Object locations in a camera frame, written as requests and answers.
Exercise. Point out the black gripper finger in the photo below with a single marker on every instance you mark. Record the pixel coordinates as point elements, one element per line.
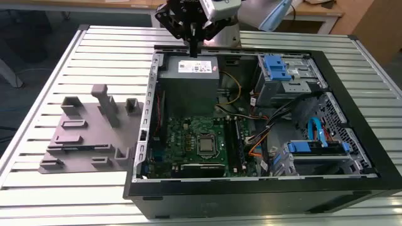
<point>171,23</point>
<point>214,29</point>

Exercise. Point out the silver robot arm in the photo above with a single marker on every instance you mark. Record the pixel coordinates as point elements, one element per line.
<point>227,35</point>

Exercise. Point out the black RAM slot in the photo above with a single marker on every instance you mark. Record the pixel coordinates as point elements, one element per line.
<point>230,146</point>

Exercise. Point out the blue plastic disk carrier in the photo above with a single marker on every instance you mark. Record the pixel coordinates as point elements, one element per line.
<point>272,62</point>

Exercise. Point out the grey power supply unit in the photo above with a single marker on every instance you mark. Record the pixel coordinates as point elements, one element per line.
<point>188,94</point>

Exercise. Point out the metal drive cage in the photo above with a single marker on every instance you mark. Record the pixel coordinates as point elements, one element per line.
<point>298,88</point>

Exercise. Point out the silver CPU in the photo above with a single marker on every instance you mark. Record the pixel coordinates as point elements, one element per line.
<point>208,144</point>

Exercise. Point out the green motherboard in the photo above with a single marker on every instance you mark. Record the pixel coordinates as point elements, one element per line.
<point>179,141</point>

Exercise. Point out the brown wooden cabinet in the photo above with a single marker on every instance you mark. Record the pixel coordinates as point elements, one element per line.
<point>376,23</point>

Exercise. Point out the grey parts rack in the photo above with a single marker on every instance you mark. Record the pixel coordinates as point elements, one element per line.
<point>87,131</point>

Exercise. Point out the white furniture leg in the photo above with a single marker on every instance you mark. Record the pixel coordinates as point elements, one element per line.
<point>12,75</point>

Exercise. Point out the hard disk in blue carrier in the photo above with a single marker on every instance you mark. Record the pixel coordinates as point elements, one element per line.
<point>299,146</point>

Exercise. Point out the black graphics card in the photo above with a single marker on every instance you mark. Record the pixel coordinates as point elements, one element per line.
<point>203,170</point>

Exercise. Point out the blue VGA port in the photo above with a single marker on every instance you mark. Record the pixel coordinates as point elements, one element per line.
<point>145,170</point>

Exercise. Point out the grey metal disk bay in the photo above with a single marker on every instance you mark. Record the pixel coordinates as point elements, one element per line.
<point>314,162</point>

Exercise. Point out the black PC case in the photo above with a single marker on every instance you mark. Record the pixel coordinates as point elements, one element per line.
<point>219,200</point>

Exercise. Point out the white camera with black bracket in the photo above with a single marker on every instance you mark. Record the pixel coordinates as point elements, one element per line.
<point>219,11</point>

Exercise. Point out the wooden desk white frame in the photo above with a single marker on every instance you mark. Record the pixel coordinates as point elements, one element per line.
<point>93,5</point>
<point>316,10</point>

